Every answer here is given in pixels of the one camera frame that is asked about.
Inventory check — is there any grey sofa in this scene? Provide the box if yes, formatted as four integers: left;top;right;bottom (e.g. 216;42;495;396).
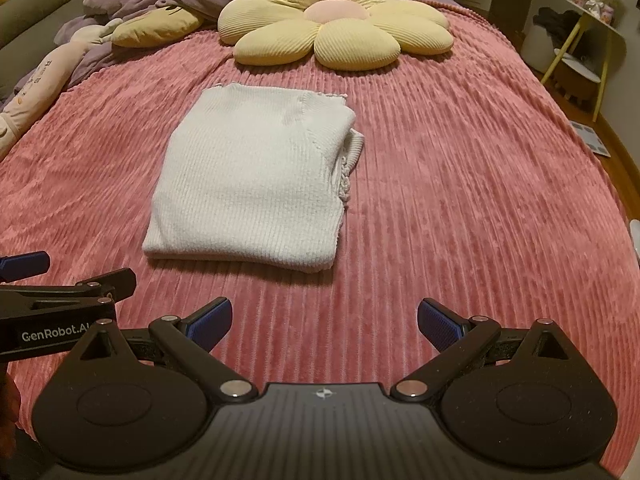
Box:
0;0;87;101

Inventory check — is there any black cloth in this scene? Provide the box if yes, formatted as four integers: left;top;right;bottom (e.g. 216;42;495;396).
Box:
537;6;577;43

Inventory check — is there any cream plush toy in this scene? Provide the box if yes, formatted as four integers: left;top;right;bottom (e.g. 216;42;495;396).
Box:
0;20;123;161

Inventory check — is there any pink ribbed blanket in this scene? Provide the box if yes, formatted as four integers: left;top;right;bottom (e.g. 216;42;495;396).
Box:
0;0;640;441

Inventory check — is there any small yellow plush pillow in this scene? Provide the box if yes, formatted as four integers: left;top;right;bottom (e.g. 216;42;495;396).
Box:
110;2;207;50

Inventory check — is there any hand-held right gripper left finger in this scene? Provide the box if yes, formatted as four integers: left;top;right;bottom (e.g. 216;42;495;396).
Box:
75;297;253;403

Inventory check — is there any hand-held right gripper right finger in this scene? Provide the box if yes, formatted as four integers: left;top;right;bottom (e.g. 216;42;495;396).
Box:
390;297;571;403

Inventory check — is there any yellow-legged side table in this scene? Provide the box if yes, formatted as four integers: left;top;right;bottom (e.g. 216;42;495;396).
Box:
539;0;627;122

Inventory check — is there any yellow flower-shaped pillow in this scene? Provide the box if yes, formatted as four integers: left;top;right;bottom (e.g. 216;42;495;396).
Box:
217;0;454;72

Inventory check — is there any white knit sweater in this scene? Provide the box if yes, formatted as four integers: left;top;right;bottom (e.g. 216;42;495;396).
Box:
142;84;367;275

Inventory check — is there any person's left forearm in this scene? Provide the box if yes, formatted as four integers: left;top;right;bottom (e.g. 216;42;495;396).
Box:
0;362;25;431

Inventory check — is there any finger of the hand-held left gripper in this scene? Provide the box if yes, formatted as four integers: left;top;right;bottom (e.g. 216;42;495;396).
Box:
0;268;137;311
0;252;51;284

